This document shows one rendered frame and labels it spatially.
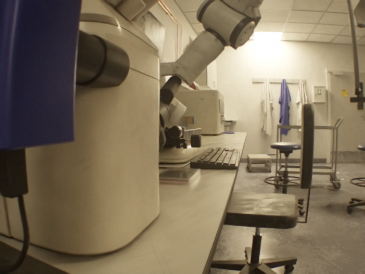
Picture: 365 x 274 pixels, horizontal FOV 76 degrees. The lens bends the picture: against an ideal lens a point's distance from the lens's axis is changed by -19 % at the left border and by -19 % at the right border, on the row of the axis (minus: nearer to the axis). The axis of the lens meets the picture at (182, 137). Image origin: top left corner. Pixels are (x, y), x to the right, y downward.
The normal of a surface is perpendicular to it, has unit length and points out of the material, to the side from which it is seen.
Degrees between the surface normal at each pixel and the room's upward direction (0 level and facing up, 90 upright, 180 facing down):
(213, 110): 90
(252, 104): 90
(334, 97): 90
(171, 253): 0
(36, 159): 90
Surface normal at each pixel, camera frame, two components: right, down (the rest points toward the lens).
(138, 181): 0.97, 0.01
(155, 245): 0.00, -1.00
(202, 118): -0.23, 0.05
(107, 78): 0.64, 0.76
